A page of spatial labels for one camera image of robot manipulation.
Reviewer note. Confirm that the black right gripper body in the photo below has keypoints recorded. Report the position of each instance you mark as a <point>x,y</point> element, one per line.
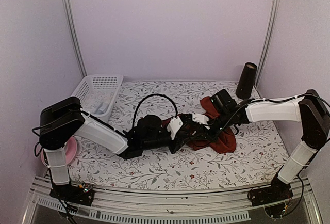
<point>213,137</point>

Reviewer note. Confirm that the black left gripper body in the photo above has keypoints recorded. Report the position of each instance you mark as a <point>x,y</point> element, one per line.
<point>177,144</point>

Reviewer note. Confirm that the dark red towel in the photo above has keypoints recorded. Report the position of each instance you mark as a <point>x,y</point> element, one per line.
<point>219,136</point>

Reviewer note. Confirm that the blue orange patterned towel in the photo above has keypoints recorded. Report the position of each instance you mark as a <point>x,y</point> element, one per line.
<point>103,108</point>

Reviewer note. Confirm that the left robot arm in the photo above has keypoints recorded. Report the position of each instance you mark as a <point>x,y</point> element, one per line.
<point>61,121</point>

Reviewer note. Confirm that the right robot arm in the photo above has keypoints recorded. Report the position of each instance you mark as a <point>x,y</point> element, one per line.
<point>308,109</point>

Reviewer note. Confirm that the black cylinder cup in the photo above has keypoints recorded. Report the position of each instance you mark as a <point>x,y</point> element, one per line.
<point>246,81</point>

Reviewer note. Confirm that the white plastic basket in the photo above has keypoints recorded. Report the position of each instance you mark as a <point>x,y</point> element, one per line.
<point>97,88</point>

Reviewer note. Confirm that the pink plate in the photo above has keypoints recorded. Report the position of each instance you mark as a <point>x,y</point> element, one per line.
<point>70,150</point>

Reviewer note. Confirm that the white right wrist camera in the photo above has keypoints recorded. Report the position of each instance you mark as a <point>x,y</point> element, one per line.
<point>201,119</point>

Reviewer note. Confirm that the front aluminium rail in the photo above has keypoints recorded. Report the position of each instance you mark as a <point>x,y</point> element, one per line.
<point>119,205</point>

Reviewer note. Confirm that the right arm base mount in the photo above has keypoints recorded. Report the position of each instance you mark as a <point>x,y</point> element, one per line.
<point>277,191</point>

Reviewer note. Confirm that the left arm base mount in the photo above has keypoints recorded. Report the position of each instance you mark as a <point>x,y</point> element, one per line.
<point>73,194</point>

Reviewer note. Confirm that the right aluminium frame post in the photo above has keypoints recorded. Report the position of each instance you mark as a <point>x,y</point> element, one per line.
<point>267,40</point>

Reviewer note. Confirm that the aluminium frame post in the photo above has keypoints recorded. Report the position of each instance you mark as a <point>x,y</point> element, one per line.
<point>267,40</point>
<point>74,37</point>

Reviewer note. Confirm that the left aluminium frame post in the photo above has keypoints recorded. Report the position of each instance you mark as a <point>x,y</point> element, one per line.
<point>74,37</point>

